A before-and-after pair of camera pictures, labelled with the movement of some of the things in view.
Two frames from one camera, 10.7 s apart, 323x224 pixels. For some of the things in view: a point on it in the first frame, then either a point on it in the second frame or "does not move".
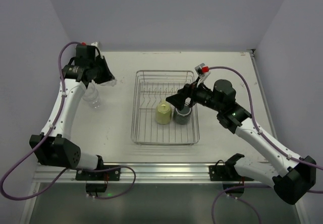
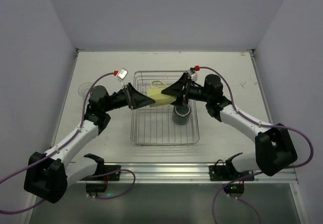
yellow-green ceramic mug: x=163 y=112 -> x=154 y=92
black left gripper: x=100 y=70 -> x=129 y=96
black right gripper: x=188 y=93 -> x=186 y=90
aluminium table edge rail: x=148 y=173 does not move
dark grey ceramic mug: x=183 y=116 does not move
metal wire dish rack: x=151 y=88 does not move
